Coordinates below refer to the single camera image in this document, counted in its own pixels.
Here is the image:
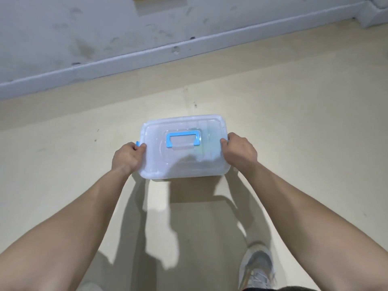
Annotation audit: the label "person's left hand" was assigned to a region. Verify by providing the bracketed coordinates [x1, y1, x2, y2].
[112, 141, 148, 177]

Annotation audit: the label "person's right hand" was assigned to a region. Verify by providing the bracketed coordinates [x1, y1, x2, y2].
[219, 132, 259, 176]

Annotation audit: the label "clear storage box blue latches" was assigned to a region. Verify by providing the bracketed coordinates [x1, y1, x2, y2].
[136, 139, 232, 181]

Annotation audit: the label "clear plastic box lid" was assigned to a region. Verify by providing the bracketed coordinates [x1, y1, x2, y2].
[137, 114, 232, 179]

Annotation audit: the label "person's left forearm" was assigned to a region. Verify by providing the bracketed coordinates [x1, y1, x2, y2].
[0, 167, 133, 291]

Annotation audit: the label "person's right forearm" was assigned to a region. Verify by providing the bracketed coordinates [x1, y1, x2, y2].
[242, 162, 388, 291]

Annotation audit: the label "grey right shoe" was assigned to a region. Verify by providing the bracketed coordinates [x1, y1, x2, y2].
[238, 248, 277, 291]

